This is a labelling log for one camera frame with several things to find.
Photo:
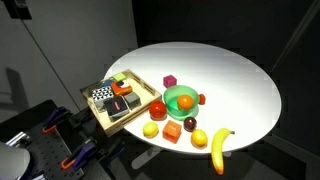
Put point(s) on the light green cube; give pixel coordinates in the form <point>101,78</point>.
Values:
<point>119,77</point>

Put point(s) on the magenta cube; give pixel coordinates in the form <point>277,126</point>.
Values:
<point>169,81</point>

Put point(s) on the round yellow-orange toy fruit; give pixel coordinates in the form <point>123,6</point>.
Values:
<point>199,138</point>

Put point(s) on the blue cube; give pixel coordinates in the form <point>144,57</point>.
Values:
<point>107,83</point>

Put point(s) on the dark purple toy plum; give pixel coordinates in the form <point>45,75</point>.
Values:
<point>190,124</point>

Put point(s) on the silver metal bracket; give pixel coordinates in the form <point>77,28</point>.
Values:
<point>16,138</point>

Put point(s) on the orange block with white hole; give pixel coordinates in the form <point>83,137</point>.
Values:
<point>116,89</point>

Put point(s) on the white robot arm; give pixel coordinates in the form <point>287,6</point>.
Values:
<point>11,160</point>

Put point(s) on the small red toy fruit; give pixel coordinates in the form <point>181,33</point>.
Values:
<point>202,99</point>

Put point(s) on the green plastic bowl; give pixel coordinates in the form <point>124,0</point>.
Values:
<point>173,111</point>

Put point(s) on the black perforated mounting table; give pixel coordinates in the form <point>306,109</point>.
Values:
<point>46,150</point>

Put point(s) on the red toy apple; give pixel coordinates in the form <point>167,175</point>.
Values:
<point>157,109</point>

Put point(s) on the grey cube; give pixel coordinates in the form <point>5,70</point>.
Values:
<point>132,99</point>

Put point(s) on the black wall fixture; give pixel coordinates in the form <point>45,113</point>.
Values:
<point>18,6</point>

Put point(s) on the yellow toy banana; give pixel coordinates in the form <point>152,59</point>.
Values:
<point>218,146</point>

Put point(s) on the white table base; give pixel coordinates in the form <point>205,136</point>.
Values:
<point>143,160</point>

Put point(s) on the yellow toy lemon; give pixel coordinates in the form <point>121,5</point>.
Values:
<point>150,129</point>

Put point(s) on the wooden tray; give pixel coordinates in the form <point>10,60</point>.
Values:
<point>111,128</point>

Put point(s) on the orange toy fruit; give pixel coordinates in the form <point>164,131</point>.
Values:
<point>185,102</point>

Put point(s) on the black white patterned cube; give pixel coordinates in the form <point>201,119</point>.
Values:
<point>102,94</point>

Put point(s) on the orange toy block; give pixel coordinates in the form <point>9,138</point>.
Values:
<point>172,132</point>

